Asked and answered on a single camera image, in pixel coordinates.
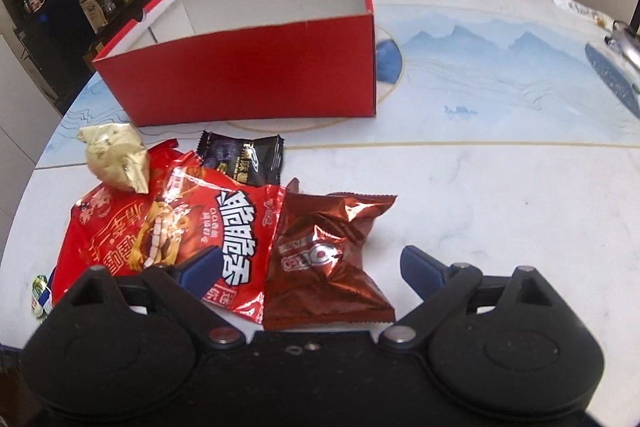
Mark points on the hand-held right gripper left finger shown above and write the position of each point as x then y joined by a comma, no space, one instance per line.
200,269

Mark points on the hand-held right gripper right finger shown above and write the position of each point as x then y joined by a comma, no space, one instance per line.
420,268

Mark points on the red lion print snack packet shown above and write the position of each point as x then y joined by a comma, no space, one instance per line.
240,227

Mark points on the brown foil snack packet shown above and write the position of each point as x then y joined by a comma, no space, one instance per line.
320,267

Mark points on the large red snack bag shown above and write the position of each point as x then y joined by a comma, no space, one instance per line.
100,227

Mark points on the black snack packet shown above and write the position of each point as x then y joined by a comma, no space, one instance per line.
250,159

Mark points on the gold foil snack packet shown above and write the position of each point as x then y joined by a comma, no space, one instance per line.
117,154

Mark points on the small green white packet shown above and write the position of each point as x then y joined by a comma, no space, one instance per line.
40,297

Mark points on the white cardboard box red trim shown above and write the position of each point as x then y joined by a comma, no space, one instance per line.
250,72

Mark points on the white cabinet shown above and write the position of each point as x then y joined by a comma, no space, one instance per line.
25,132

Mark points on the black cabinet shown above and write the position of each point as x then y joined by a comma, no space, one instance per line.
45,47

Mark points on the cream printed box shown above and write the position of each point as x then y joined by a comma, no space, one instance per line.
95,12

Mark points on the silver metal object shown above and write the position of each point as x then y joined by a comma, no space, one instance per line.
622,42

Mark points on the white printed packet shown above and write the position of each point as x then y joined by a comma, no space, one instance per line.
575,7

